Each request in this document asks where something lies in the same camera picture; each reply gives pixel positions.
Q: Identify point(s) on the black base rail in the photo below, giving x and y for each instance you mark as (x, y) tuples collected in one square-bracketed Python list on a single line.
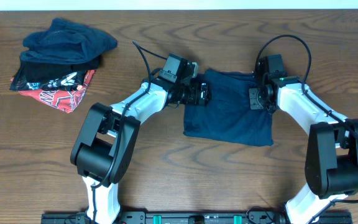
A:
[(253, 217)]

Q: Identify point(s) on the red printed garment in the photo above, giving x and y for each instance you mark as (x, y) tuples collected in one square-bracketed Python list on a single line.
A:
[(66, 101)]

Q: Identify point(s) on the folded black garment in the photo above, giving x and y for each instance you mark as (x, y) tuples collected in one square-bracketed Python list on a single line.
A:
[(41, 72)]

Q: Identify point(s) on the navy blue shorts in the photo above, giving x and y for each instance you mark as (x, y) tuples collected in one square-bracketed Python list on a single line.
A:
[(228, 116)]

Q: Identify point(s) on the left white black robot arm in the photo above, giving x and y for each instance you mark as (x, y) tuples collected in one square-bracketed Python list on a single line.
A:
[(104, 147)]

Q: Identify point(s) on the folded navy blue garment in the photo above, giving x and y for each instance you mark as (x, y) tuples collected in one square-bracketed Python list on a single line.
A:
[(67, 42)]

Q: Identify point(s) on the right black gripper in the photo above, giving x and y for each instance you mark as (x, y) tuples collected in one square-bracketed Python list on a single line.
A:
[(253, 104)]

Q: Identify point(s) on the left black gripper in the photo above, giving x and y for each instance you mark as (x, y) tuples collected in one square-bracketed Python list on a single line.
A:
[(194, 89)]

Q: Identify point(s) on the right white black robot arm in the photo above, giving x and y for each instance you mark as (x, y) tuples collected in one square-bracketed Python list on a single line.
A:
[(331, 166)]

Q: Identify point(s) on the black white printed garment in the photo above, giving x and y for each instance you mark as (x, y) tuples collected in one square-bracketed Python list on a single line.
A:
[(68, 82)]

